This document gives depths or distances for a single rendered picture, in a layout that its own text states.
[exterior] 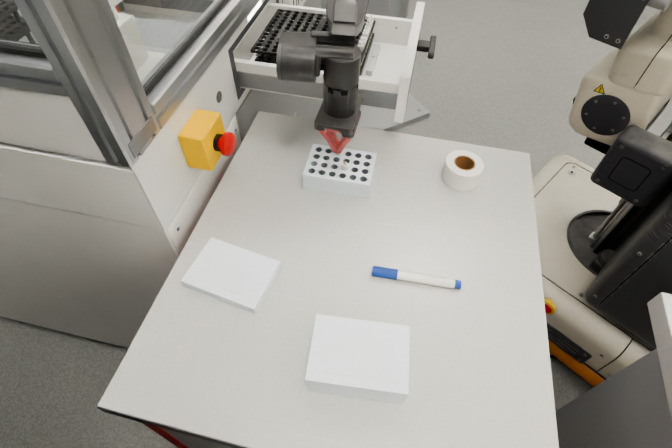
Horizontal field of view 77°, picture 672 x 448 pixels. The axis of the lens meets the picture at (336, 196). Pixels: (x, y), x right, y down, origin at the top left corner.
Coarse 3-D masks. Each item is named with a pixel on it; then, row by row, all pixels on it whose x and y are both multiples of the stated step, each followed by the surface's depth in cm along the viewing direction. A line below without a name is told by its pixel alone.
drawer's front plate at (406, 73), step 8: (416, 8) 89; (416, 16) 87; (416, 24) 85; (416, 32) 83; (408, 40) 81; (416, 40) 81; (408, 48) 79; (408, 56) 77; (408, 64) 75; (408, 72) 74; (400, 80) 74; (408, 80) 74; (400, 88) 76; (408, 88) 75; (400, 96) 77; (400, 104) 78; (400, 112) 79; (400, 120) 81
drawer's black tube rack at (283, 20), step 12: (276, 12) 93; (288, 12) 94; (300, 12) 93; (276, 24) 90; (288, 24) 90; (300, 24) 90; (312, 24) 90; (324, 24) 90; (264, 36) 87; (276, 36) 87; (360, 36) 87; (372, 36) 93; (252, 48) 84; (264, 48) 84; (276, 48) 90; (264, 60) 86; (360, 72) 84
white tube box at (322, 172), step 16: (320, 160) 78; (336, 160) 79; (352, 160) 78; (368, 160) 78; (304, 176) 76; (320, 176) 75; (336, 176) 75; (352, 176) 76; (368, 176) 75; (336, 192) 77; (352, 192) 76; (368, 192) 76
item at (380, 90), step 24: (264, 24) 97; (384, 24) 94; (408, 24) 93; (240, 48) 86; (384, 48) 96; (240, 72) 83; (264, 72) 82; (384, 72) 90; (312, 96) 83; (384, 96) 80
